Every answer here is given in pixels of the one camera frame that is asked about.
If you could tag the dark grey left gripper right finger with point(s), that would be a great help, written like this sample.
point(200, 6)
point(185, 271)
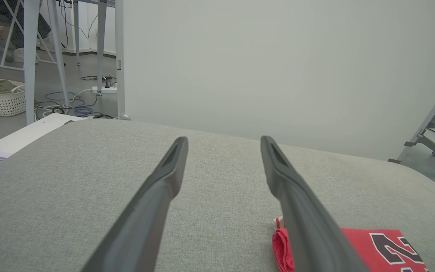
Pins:
point(304, 219)

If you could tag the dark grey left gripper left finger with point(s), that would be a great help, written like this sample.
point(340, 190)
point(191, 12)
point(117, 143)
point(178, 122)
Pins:
point(145, 219)

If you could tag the red and white basketball jersey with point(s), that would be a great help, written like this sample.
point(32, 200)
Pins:
point(357, 247)

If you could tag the grey fabric sofa cushion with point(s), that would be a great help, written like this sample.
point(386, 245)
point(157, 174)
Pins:
point(221, 189)

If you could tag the white power strip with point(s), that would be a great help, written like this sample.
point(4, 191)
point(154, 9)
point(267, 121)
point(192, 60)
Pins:
point(104, 90)

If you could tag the white box beside table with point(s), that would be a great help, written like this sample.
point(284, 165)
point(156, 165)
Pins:
point(25, 138)

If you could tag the grey slanted panel support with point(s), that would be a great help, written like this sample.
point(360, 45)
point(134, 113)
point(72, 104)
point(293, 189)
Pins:
point(429, 117)

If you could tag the white woven laundry basket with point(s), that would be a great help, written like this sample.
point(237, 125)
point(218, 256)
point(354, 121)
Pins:
point(0, 102)

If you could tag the white panel edge post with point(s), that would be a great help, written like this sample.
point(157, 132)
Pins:
point(120, 56)

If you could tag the white metal frame post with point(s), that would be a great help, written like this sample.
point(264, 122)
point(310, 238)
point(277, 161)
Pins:
point(59, 60)
point(31, 60)
point(101, 45)

